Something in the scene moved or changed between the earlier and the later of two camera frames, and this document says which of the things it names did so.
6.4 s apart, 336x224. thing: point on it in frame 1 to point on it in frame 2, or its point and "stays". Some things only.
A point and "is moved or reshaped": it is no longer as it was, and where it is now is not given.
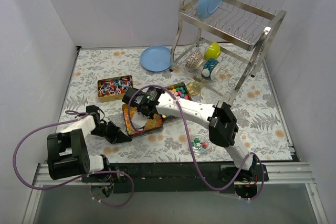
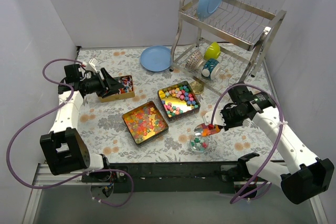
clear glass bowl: (200, 143) stays
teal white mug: (211, 69) stays
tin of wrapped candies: (113, 88) stays
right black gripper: (146, 109) to (225, 115)
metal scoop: (139, 120) to (203, 130)
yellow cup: (213, 51) stays
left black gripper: (109, 129) to (104, 80)
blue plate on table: (156, 58) stays
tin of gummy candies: (154, 123) is moved or reshaped
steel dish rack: (218, 52) stays
